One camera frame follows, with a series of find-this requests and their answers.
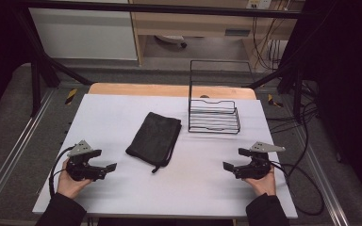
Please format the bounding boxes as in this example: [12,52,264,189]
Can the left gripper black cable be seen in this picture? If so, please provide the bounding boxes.
[48,145,76,199]

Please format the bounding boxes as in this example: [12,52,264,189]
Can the dark grey plush pouch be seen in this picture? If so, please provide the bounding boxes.
[124,111,183,174]

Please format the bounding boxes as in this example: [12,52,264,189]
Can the white power socket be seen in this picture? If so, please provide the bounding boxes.
[246,0,272,10]

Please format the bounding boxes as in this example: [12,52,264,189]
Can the white cabinet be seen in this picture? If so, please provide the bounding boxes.
[27,7,139,61]

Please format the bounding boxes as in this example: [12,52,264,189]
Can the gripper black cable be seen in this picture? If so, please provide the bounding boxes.
[48,145,76,199]
[269,159,325,217]

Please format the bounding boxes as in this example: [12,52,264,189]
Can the black floor cable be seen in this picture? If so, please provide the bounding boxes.
[286,100,310,179]

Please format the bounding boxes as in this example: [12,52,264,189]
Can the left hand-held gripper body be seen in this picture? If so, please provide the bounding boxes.
[65,139,107,183]

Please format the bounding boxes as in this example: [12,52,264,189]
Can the black wire rack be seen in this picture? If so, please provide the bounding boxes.
[187,58,255,136]

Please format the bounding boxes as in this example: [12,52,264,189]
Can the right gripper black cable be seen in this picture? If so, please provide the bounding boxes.
[269,159,325,217]

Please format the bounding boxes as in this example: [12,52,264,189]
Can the black curtain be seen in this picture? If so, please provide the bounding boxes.
[0,0,34,126]
[291,0,362,202]

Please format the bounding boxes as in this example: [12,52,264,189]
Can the aluminium floor rail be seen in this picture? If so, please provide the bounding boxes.
[295,125,351,226]
[0,89,57,215]

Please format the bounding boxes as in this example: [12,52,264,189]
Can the person's right hand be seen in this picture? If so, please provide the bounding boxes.
[242,166,277,198]

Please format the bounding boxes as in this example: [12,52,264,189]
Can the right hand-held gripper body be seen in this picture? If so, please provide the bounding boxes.
[234,141,287,181]

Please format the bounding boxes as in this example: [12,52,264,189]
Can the black metal frame bar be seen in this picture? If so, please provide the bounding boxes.
[12,0,315,20]

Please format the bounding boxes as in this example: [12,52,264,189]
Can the light wooden desk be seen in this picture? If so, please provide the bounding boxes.
[128,0,305,68]

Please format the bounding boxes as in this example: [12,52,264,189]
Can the yellow black tape marker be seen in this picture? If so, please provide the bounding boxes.
[64,88,78,105]
[267,93,284,108]

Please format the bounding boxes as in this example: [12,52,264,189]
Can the white table board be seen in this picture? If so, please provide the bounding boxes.
[32,93,299,219]

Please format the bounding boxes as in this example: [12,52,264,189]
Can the hanging black cables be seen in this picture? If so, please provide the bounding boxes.
[251,17,281,72]

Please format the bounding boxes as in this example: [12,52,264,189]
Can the black metal frame stand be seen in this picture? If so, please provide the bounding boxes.
[246,59,305,124]
[12,8,94,118]

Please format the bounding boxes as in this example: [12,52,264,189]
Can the person's left hand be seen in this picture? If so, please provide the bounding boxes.
[56,157,92,201]

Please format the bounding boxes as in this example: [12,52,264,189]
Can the white chair base with casters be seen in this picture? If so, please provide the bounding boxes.
[155,34,189,50]

